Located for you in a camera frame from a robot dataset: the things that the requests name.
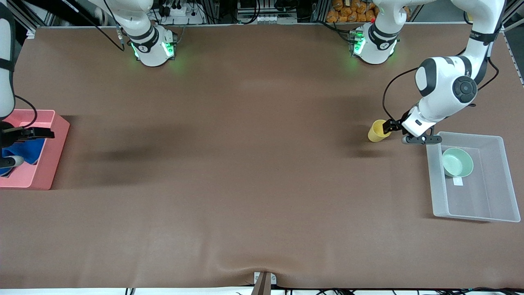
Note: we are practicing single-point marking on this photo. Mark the white label sticker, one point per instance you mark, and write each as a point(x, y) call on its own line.
point(458, 182)

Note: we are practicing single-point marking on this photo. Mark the aluminium frame profile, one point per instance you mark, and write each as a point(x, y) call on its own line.
point(513, 25)

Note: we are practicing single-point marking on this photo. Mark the white power strip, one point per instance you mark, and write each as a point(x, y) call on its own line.
point(184, 14)

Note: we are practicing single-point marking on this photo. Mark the orange snack bags pile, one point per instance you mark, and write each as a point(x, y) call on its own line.
point(348, 12)

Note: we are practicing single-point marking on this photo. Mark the mint green bowl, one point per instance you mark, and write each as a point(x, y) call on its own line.
point(457, 162)

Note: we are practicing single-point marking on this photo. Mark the aluminium frame post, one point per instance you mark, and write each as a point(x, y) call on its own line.
point(32, 14)

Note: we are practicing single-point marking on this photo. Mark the yellow plastic cup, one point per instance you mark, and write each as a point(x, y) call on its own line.
point(374, 132)

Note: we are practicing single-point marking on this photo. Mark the blue cloth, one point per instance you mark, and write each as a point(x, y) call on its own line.
point(26, 151)

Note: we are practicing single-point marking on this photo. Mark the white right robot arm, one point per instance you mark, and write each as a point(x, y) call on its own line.
point(147, 41)

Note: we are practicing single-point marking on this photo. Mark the metal table bracket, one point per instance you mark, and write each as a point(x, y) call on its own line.
point(264, 284)

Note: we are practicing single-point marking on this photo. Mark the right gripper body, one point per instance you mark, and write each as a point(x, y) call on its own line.
point(9, 135)

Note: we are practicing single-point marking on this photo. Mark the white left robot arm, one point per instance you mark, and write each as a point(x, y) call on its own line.
point(446, 86)

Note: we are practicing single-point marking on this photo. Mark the pink plastic bin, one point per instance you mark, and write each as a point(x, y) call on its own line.
point(51, 155)

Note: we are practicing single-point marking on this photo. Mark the small white socket strip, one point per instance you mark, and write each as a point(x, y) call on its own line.
point(270, 18)

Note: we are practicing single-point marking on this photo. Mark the clear plastic bin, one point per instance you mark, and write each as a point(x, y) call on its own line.
point(491, 205)

